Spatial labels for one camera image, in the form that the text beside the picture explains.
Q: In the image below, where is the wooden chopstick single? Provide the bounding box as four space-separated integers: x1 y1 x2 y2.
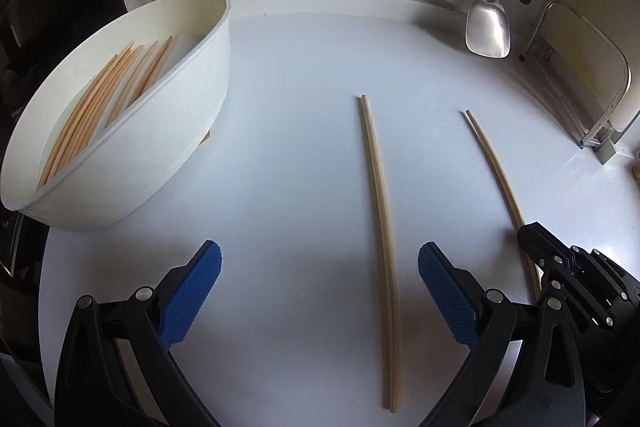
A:
463 110 541 300
358 94 397 413

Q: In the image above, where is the wooden chopstick bundle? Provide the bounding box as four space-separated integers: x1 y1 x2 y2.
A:
359 94 401 413
464 110 525 230

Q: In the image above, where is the white round bowl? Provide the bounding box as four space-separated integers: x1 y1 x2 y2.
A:
1 0 231 231

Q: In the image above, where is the wooden chopstick in bowl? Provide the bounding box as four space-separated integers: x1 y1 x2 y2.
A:
41 43 147 183
38 41 134 187
49 41 158 172
129 36 178 105
105 37 169 128

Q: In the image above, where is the metal spatula hanging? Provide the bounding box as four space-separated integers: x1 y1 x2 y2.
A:
464 0 511 58

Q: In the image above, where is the metal wire rack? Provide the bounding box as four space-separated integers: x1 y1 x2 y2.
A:
518 0 632 150

